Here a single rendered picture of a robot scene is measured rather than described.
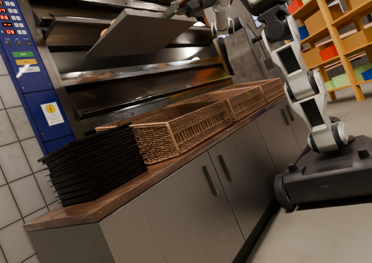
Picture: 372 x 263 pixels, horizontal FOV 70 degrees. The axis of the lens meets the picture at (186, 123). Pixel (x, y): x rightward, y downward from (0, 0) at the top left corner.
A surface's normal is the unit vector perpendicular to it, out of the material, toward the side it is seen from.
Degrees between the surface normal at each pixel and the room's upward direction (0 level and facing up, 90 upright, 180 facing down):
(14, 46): 90
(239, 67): 92
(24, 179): 90
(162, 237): 90
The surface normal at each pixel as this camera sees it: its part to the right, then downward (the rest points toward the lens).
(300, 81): -0.53, 0.28
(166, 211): 0.74, -0.30
